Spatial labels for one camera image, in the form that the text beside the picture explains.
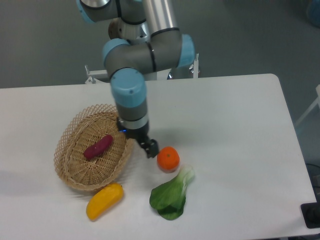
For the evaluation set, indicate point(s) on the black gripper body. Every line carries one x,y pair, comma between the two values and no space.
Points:
137,130

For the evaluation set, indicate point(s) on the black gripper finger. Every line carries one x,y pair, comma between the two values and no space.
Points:
150,146

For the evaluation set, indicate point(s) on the purple red sweet potato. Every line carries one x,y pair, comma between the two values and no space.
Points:
98,148

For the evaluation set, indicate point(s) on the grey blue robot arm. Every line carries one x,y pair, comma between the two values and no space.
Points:
127,64

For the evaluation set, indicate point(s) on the woven wicker basket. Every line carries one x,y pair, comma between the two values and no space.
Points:
84,130

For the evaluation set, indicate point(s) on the orange tangerine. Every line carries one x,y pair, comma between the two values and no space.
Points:
168,159

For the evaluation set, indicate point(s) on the green bok choy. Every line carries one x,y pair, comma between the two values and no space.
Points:
169,198

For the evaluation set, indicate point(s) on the yellow mango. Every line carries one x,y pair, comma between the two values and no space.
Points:
103,200

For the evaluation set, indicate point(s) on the black device at edge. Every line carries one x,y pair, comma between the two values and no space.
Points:
311,214

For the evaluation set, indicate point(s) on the blue object top right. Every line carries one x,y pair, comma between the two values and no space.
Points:
313,12

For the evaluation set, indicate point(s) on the white clamp post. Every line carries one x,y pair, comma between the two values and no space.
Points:
194,68

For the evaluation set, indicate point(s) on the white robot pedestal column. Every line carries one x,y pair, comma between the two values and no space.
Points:
135,35

